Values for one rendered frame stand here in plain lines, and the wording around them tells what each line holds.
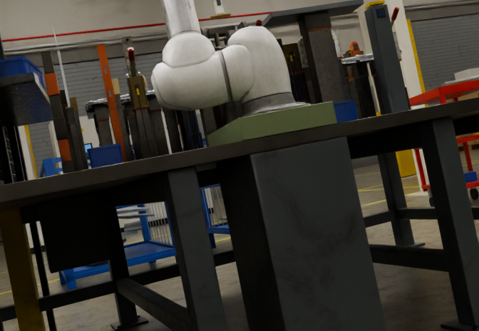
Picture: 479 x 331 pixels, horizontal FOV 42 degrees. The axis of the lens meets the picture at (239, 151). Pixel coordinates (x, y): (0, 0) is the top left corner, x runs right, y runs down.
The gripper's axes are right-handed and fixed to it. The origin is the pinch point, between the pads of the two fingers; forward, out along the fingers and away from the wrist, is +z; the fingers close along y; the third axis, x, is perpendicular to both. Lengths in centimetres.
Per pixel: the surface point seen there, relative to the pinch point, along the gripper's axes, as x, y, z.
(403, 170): -331, 654, 105
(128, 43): 38.5, -8.8, 10.9
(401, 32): -239, 357, -46
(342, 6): -42, -26, 15
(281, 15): -17.8, -28.0, 14.9
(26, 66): 75, -27, 18
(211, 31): 6.5, -10.4, 12.2
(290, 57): -22.9, -8.2, 27.1
